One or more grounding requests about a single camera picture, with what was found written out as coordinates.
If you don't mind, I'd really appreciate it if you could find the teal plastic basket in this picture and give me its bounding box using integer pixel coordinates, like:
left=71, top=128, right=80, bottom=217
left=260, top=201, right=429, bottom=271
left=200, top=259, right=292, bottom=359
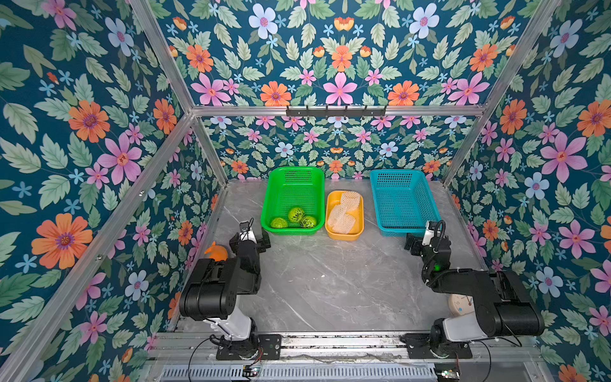
left=370, top=170, right=441, bottom=237

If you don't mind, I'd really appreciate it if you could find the pink round clock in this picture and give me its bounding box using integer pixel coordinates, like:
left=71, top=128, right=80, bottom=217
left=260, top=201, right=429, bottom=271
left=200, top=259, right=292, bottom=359
left=449, top=294, right=475, bottom=317

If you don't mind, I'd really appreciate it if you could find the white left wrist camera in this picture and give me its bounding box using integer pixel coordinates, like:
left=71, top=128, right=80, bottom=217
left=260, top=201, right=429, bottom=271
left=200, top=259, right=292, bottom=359
left=238, top=218, right=257, bottom=243

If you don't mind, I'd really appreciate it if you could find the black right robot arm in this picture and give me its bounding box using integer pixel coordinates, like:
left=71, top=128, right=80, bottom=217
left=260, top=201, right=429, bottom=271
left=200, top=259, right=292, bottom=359
left=405, top=233, right=545, bottom=348

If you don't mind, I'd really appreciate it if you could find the green plastic basket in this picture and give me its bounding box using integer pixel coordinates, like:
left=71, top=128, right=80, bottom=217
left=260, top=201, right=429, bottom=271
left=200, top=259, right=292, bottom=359
left=260, top=166, right=326, bottom=236

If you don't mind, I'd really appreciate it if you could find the orange plush toy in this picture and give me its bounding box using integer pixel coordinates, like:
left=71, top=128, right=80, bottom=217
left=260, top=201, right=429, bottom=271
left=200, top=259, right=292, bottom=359
left=205, top=242, right=229, bottom=262

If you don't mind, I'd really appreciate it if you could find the aluminium front rail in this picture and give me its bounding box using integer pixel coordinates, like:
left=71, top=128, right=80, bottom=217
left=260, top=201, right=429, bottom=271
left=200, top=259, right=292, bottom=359
left=140, top=331, right=553, bottom=381

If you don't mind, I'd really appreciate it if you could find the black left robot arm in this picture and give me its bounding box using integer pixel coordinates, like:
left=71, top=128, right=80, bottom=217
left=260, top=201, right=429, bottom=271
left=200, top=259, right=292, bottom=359
left=178, top=230, right=270, bottom=345

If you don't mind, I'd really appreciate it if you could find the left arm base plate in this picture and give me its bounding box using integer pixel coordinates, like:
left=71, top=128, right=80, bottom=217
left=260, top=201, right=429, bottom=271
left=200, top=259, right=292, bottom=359
left=216, top=334, right=283, bottom=361

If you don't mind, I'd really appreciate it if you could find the yellow plastic tub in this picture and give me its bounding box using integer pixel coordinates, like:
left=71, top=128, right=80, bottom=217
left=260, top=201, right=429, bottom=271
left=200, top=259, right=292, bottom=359
left=325, top=190, right=364, bottom=241

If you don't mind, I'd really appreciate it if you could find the white foam net middle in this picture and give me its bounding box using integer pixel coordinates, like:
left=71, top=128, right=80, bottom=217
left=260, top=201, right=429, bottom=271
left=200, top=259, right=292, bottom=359
left=328, top=204, right=348, bottom=225

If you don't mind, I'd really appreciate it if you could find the green custard apple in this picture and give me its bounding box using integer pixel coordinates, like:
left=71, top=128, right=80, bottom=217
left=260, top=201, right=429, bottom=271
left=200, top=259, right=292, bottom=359
left=270, top=217, right=289, bottom=229
left=287, top=207, right=306, bottom=224
left=300, top=216, right=318, bottom=229

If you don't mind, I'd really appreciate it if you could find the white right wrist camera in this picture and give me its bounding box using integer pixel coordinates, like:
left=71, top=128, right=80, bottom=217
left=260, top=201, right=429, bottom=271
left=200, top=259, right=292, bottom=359
left=422, top=220, right=446, bottom=245

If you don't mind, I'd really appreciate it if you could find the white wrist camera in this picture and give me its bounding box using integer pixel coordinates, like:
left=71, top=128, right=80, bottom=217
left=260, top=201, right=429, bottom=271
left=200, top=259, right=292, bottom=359
left=238, top=218, right=257, bottom=243
left=422, top=220, right=446, bottom=245

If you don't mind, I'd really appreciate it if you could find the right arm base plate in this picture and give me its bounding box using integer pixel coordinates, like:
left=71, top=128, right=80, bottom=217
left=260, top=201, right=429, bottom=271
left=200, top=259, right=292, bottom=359
left=399, top=333, right=473, bottom=359

